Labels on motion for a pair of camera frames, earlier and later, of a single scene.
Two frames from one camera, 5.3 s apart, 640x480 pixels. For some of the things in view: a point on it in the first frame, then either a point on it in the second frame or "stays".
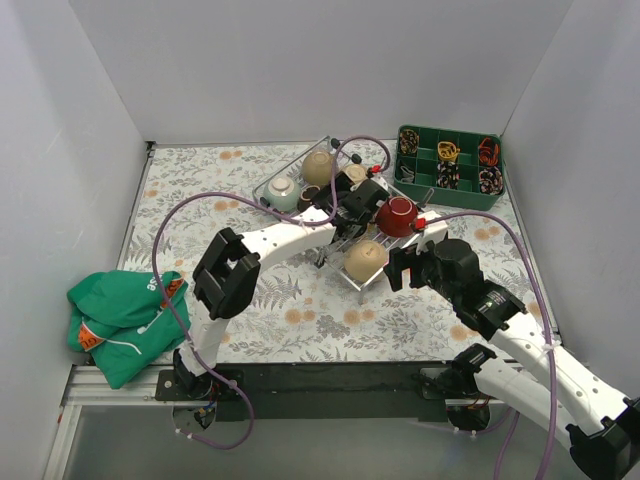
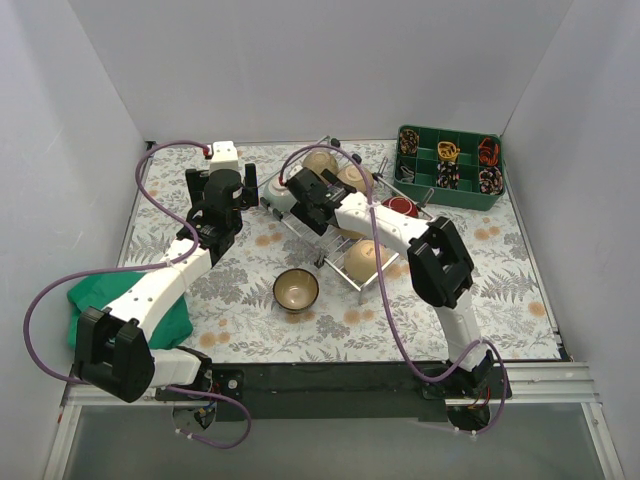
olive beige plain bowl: (317, 168) stays
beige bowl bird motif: (365, 259) stays
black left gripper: (345, 191) to (195, 181)
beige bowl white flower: (357, 173) stays
